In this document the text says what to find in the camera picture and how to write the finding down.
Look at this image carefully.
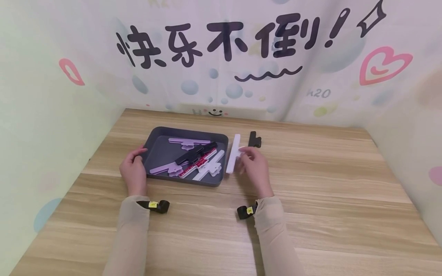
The person's right hand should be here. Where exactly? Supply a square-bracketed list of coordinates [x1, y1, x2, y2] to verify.
[238, 146, 275, 199]

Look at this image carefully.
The person's left hand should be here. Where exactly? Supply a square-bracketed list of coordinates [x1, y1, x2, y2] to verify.
[119, 147, 149, 197]

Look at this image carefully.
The white clip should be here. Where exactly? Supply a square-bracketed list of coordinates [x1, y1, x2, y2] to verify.
[191, 149, 225, 182]
[226, 133, 247, 174]

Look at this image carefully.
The dark grey plastic tray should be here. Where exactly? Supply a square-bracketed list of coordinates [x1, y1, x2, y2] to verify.
[142, 126, 229, 188]

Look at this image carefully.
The person's right forearm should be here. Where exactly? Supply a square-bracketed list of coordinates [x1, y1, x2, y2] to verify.
[253, 195, 307, 276]

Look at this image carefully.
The person's left forearm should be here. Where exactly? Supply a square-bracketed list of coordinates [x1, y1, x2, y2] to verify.
[102, 195, 151, 276]

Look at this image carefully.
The black clip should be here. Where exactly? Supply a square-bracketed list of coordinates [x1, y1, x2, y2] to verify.
[248, 131, 262, 149]
[175, 142, 218, 166]

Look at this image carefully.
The short purple clip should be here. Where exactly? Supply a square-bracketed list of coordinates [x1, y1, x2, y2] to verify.
[149, 160, 184, 177]

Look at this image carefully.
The black wrist band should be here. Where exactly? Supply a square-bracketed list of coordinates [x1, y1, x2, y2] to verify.
[136, 199, 170, 215]
[236, 204, 259, 220]

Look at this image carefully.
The red ruler-print clip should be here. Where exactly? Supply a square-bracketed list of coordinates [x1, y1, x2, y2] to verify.
[178, 148, 218, 179]

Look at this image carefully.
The long purple clip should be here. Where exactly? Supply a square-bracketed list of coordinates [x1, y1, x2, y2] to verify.
[168, 137, 211, 150]

